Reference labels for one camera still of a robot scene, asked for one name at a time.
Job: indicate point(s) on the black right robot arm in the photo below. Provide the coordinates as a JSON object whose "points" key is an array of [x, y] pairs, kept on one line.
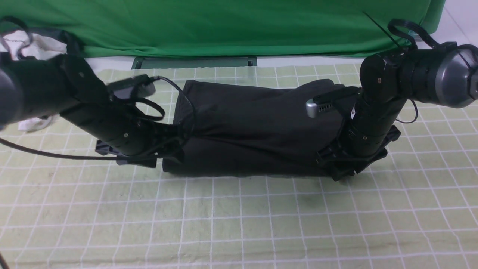
{"points": [[445, 76]]}

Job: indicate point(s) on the dark gray long-sleeve shirt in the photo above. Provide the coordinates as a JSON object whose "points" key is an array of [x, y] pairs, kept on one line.
{"points": [[247, 131]]}

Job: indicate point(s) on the green backdrop cloth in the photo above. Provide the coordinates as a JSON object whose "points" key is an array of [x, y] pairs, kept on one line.
{"points": [[226, 27]]}

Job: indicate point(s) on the green checkered table mat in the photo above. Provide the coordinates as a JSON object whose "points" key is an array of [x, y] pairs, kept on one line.
{"points": [[415, 209]]}

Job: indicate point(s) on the dark garment behind white shirt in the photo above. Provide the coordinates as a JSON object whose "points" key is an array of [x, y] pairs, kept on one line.
{"points": [[74, 45]]}

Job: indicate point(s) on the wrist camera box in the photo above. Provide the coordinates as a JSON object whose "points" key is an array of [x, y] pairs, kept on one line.
{"points": [[328, 101], [138, 86]]}

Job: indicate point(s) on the gray left robot arm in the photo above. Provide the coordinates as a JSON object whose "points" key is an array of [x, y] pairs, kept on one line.
{"points": [[34, 88]]}

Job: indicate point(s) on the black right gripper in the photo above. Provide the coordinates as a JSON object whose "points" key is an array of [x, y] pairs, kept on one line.
{"points": [[370, 128]]}

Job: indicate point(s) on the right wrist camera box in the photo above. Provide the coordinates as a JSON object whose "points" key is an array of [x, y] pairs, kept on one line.
{"points": [[328, 101]]}

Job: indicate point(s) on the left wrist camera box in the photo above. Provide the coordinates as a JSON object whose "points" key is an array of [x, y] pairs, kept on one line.
{"points": [[138, 86]]}

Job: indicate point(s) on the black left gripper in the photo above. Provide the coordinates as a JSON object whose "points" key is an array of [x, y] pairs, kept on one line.
{"points": [[129, 129]]}

